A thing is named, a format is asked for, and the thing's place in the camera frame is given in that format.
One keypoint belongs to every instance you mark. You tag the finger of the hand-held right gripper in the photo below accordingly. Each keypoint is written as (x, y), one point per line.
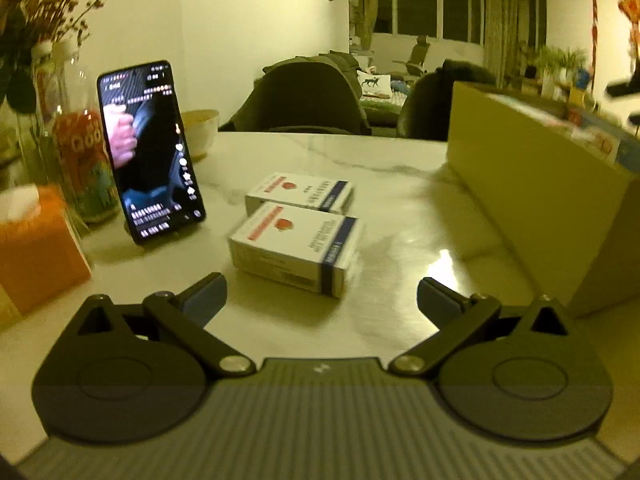
(625, 87)
(635, 119)

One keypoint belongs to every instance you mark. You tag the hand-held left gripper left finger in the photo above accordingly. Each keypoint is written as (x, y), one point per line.
(207, 301)

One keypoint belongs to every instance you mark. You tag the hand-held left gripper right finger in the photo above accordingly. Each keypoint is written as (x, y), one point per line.
(437, 304)

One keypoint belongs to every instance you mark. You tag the white medicine box blue stripe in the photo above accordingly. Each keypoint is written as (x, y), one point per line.
(295, 245)

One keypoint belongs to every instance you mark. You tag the deep cardboard box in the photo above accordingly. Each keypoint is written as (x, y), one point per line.
(540, 185)

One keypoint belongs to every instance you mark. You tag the small white red-dot box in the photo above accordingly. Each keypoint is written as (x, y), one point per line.
(300, 190)

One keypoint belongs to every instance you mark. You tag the white marble desktop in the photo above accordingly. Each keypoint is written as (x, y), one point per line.
(400, 200)

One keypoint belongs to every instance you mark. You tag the blue toy figure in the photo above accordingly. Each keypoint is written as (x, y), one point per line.
(582, 77)

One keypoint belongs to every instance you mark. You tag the red Chinese knot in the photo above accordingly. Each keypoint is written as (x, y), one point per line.
(631, 20)

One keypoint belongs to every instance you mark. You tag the potted plant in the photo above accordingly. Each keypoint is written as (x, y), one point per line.
(560, 62)

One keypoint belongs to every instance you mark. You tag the patterned curtain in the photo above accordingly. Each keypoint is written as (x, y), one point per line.
(365, 10)
(500, 25)

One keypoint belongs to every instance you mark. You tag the smartphone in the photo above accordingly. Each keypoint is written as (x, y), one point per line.
(150, 155)

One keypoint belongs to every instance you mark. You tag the white bowl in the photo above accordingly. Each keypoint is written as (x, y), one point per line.
(200, 132)

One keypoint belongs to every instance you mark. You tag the orange tissue box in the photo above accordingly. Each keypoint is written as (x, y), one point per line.
(40, 255)

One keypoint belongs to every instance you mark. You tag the plastic bottle orange label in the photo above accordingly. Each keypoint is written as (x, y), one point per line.
(82, 160)

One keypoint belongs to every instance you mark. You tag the dining chair with black coat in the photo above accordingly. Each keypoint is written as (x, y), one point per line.
(430, 105)

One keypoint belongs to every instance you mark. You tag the dark green sofa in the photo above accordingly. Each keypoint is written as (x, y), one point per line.
(380, 110)

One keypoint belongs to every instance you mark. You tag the window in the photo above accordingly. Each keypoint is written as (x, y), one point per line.
(425, 10)

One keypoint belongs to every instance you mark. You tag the deer print cushion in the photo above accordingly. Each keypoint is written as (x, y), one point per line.
(376, 85)

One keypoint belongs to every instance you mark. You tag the dried flower bouquet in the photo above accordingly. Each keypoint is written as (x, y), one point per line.
(45, 20)

